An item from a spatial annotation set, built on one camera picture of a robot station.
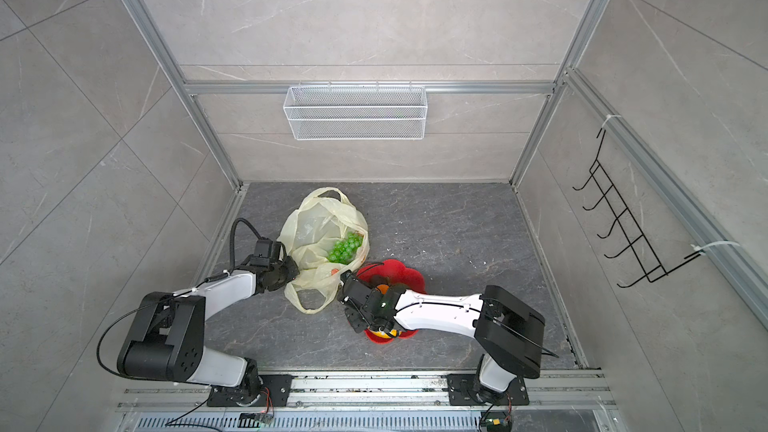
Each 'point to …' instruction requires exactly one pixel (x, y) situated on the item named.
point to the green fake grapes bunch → (345, 249)
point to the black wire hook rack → (610, 198)
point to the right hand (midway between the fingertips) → (356, 308)
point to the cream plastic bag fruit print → (324, 216)
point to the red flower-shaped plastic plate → (391, 272)
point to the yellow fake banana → (380, 334)
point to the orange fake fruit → (383, 288)
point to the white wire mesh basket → (355, 112)
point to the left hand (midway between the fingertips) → (294, 262)
